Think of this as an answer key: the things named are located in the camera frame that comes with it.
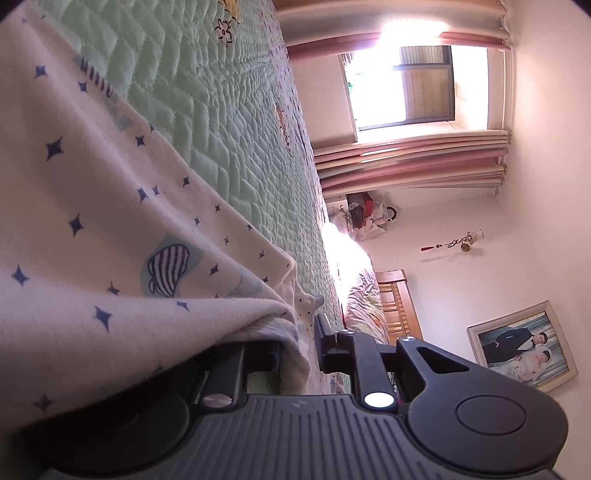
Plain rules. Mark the green quilted bedspread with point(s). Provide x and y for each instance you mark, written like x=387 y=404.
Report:
x=221 y=115

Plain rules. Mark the wooden headboard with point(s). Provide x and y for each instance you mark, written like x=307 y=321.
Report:
x=399 y=304

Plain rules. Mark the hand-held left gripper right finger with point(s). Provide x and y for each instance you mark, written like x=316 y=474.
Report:
x=324 y=338

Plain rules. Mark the pile of bags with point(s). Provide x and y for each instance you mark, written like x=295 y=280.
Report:
x=364 y=214

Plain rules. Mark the pink striped curtain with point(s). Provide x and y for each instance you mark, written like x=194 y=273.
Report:
x=415 y=161
x=415 y=23

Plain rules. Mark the floral folded quilt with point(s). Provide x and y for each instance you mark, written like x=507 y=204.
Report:
x=360 y=286

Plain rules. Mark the white star-print shirt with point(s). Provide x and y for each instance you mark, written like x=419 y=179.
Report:
x=92 y=221

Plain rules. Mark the framed wedding photo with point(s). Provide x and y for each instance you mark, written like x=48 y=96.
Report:
x=521 y=346

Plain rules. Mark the hanging wall ornament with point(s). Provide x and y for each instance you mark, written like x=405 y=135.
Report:
x=455 y=242

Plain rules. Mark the window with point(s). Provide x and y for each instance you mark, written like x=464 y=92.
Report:
x=397 y=87

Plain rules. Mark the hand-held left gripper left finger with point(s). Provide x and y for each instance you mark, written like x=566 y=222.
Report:
x=226 y=379

